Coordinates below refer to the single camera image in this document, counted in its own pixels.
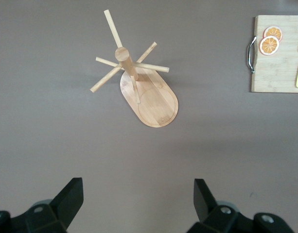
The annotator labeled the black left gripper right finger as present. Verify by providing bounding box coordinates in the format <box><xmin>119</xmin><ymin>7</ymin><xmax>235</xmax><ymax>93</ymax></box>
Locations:
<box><xmin>187</xmin><ymin>179</ymin><xmax>293</xmax><ymax>233</ymax></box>

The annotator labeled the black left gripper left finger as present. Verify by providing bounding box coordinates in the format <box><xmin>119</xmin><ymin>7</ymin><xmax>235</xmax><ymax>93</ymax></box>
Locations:
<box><xmin>0</xmin><ymin>177</ymin><xmax>84</xmax><ymax>233</ymax></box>

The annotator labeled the wooden mug tree rack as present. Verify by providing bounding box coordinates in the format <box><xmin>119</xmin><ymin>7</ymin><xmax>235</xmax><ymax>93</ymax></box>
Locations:
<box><xmin>89</xmin><ymin>9</ymin><xmax>179</xmax><ymax>129</ymax></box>

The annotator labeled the orange slice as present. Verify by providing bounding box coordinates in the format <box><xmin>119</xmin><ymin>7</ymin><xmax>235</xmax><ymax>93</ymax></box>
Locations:
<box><xmin>260</xmin><ymin>35</ymin><xmax>280</xmax><ymax>56</ymax></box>
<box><xmin>263</xmin><ymin>26</ymin><xmax>283</xmax><ymax>42</ymax></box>

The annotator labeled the bamboo cutting board, metal handle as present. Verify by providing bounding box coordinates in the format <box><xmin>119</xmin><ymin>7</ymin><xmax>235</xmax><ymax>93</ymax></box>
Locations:
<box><xmin>247</xmin><ymin>15</ymin><xmax>298</xmax><ymax>94</ymax></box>

